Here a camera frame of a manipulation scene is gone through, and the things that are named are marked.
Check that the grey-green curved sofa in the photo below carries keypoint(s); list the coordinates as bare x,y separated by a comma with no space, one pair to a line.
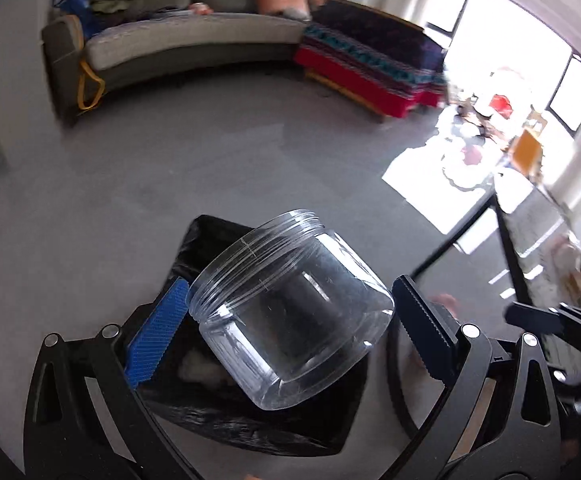
185,35

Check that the black trash bin with bag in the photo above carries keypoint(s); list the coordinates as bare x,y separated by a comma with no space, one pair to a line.
275,425

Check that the colourful striped blanket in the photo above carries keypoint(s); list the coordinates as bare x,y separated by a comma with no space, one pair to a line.
370,60

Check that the pink slipper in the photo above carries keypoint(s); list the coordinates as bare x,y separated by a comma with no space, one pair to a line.
445,305

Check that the red object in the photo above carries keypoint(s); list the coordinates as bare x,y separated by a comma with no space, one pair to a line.
500,105

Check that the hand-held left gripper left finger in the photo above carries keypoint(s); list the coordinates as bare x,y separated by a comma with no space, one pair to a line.
158,332

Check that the white crumpled tissue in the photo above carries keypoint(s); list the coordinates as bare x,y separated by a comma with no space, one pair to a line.
200,367

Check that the blue bag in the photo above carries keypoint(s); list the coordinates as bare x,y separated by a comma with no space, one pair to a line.
78,12

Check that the clear plastic jar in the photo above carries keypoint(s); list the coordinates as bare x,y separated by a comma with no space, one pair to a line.
290,310

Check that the orange box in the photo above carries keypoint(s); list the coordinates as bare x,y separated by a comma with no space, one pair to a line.
525,152

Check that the bright window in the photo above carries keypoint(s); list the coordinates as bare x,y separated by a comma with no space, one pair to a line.
505,45

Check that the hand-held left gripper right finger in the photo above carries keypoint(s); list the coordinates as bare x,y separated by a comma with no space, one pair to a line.
423,330

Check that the round grey table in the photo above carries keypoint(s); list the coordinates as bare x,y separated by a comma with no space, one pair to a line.
535,220

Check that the small pink object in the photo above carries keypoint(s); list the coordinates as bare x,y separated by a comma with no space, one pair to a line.
201,9

